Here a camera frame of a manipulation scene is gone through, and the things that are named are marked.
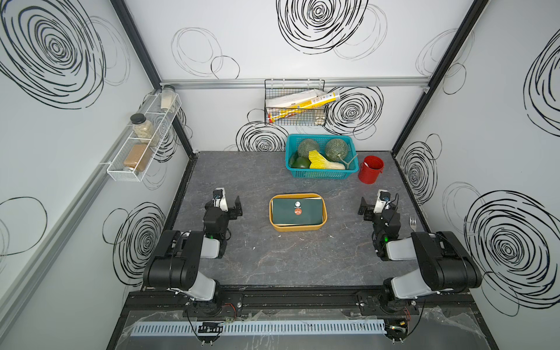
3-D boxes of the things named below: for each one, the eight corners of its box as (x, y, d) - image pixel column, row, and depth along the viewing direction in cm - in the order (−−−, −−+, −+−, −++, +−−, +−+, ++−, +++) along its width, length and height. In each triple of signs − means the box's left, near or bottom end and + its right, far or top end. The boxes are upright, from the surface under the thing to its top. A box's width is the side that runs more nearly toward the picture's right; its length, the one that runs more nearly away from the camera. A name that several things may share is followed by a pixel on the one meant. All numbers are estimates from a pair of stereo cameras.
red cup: (359, 184, 110) (365, 168, 100) (355, 171, 115) (361, 155, 106) (377, 184, 110) (386, 168, 101) (373, 171, 115) (380, 155, 106)
